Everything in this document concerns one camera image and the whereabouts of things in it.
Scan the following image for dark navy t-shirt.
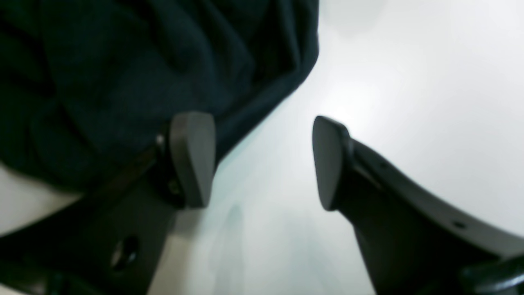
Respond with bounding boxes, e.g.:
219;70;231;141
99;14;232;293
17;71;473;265
0;0;319;191

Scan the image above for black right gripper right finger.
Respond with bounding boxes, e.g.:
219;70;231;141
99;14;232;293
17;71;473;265
312;116;524;295

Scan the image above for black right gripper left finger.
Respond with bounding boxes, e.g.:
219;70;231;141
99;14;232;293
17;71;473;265
1;111;216;295

